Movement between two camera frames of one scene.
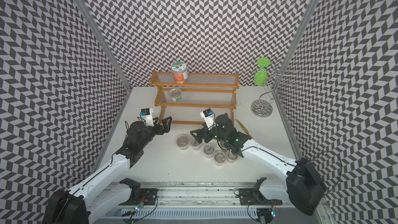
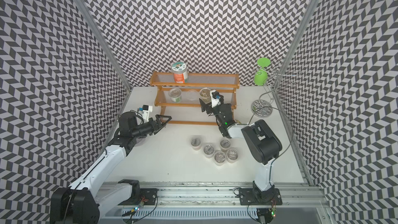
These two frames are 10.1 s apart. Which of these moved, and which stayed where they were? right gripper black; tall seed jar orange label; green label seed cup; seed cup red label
Moved: right gripper black
Stayed: tall seed jar orange label; seed cup red label; green label seed cup
